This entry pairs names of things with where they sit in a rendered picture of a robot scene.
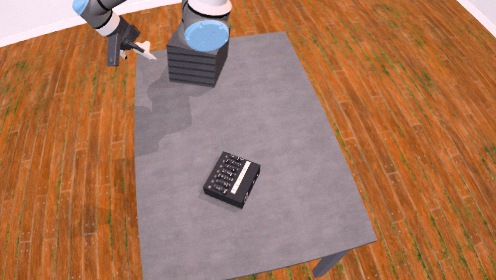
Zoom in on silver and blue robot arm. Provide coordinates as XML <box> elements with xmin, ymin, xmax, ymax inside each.
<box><xmin>72</xmin><ymin>0</ymin><xmax>232</xmax><ymax>66</ymax></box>

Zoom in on dark grey lighting desk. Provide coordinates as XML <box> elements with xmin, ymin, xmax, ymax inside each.
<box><xmin>203</xmin><ymin>151</ymin><xmax>260</xmax><ymax>208</ymax></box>

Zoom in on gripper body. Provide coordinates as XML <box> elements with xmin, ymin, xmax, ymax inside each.
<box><xmin>106</xmin><ymin>15</ymin><xmax>141</xmax><ymax>50</ymax></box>

